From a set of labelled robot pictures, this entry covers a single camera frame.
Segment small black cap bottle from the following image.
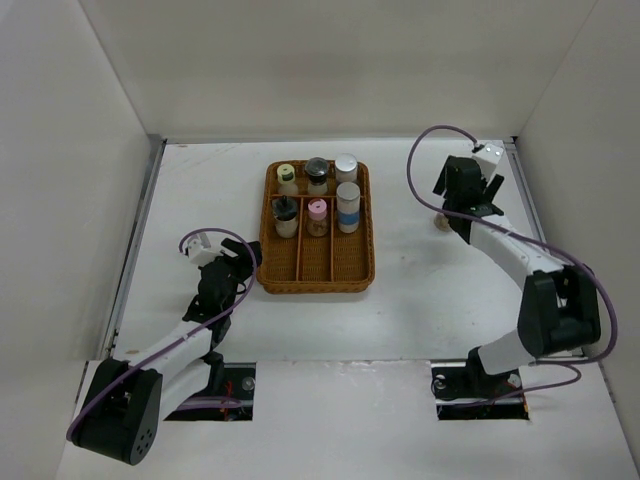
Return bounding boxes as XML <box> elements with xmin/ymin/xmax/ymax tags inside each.
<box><xmin>433</xmin><ymin>213</ymin><xmax>452</xmax><ymax>232</ymax></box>

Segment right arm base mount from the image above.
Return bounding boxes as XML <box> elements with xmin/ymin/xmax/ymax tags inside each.
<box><xmin>431</xmin><ymin>362</ymin><xmax>529</xmax><ymax>421</ymax></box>

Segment brown wicker divided tray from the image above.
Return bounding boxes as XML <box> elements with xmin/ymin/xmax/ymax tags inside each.
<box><xmin>257</xmin><ymin>160</ymin><xmax>375</xmax><ymax>294</ymax></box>

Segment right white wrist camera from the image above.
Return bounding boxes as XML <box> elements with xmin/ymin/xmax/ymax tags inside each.
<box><xmin>472</xmin><ymin>143</ymin><xmax>504</xmax><ymax>180</ymax></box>

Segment silver cap blue label bottle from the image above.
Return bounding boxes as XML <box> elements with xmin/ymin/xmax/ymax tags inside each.
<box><xmin>334</xmin><ymin>153</ymin><xmax>359</xmax><ymax>184</ymax></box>

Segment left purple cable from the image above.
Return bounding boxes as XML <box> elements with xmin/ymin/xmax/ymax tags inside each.
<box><xmin>65</xmin><ymin>227</ymin><xmax>259</xmax><ymax>444</ymax></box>

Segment yellow cap spice bottle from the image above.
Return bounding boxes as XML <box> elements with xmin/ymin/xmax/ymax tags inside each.
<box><xmin>276</xmin><ymin>163</ymin><xmax>299</xmax><ymax>196</ymax></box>

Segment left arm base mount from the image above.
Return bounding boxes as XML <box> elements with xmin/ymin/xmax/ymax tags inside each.
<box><xmin>165</xmin><ymin>363</ymin><xmax>257</xmax><ymax>422</ymax></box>

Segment black cap pepper jar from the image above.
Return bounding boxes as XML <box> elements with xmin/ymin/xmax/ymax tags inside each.
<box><xmin>271</xmin><ymin>196</ymin><xmax>299</xmax><ymax>239</ymax></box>

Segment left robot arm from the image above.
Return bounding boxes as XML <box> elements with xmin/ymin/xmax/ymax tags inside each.
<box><xmin>66</xmin><ymin>230</ymin><xmax>262</xmax><ymax>465</ymax></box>

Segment black cap salt grinder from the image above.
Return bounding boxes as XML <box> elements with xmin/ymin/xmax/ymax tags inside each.
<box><xmin>304</xmin><ymin>157</ymin><xmax>329</xmax><ymax>196</ymax></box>

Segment purple cable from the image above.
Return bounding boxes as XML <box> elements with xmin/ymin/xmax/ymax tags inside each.
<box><xmin>65</xmin><ymin>227</ymin><xmax>259</xmax><ymax>444</ymax></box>
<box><xmin>405</xmin><ymin>124</ymin><xmax>619</xmax><ymax>406</ymax></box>

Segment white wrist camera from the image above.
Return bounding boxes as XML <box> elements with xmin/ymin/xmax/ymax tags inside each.
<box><xmin>472</xmin><ymin>143</ymin><xmax>504</xmax><ymax>180</ymax></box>
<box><xmin>184</xmin><ymin>233</ymin><xmax>218</xmax><ymax>267</ymax></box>

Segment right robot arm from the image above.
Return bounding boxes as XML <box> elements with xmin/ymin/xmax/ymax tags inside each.
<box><xmin>433</xmin><ymin>156</ymin><xmax>601</xmax><ymax>397</ymax></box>

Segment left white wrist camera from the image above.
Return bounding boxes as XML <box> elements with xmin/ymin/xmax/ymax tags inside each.
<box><xmin>184</xmin><ymin>233</ymin><xmax>218</xmax><ymax>267</ymax></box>

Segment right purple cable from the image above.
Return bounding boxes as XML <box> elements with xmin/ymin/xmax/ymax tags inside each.
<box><xmin>405</xmin><ymin>124</ymin><xmax>619</xmax><ymax>406</ymax></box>

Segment pink cap spice jar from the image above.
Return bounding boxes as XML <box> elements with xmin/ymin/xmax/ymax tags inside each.
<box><xmin>306</xmin><ymin>198</ymin><xmax>329</xmax><ymax>237</ymax></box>

